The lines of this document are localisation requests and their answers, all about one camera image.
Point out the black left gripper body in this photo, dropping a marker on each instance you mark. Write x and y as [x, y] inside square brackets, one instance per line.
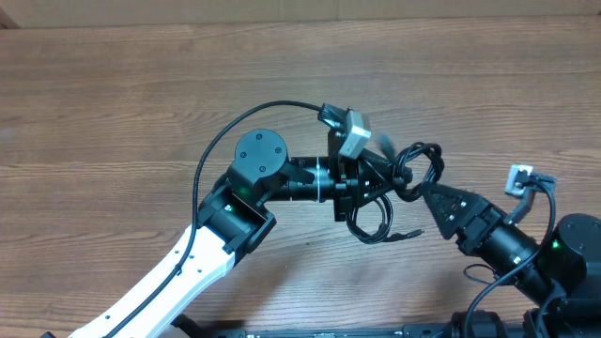
[344, 188]

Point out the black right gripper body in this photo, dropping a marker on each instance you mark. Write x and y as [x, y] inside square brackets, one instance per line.
[488, 219]

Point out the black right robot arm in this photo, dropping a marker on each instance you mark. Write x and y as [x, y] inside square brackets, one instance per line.
[560, 274]

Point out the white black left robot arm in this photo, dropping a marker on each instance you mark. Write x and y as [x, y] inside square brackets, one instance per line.
[233, 220]

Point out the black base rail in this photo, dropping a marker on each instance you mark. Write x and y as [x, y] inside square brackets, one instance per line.
[366, 332]

